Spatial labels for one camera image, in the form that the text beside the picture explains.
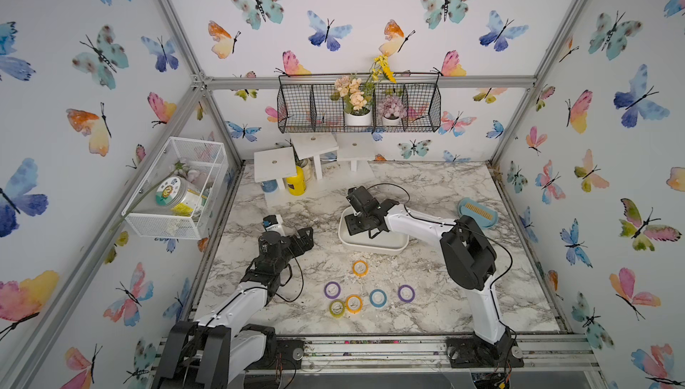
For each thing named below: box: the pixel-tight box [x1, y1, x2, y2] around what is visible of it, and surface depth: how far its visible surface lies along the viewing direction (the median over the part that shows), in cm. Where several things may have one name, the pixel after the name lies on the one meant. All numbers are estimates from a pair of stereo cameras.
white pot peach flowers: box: [330, 74, 376, 127], surface depth 85 cm
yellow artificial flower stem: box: [366, 54, 397, 86], surface depth 84 cm
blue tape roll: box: [369, 288, 388, 308], surface depth 86 cm
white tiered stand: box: [253, 131, 376, 191], surface depth 100 cm
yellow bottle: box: [285, 165, 306, 197], surface depth 105 cm
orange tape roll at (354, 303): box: [345, 294, 364, 315], surface depth 84 cm
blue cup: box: [261, 179, 279, 193], surface depth 107 cm
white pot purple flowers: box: [377, 94, 407, 127], surface depth 90 cm
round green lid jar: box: [155, 176, 188, 207], surface depth 65 cm
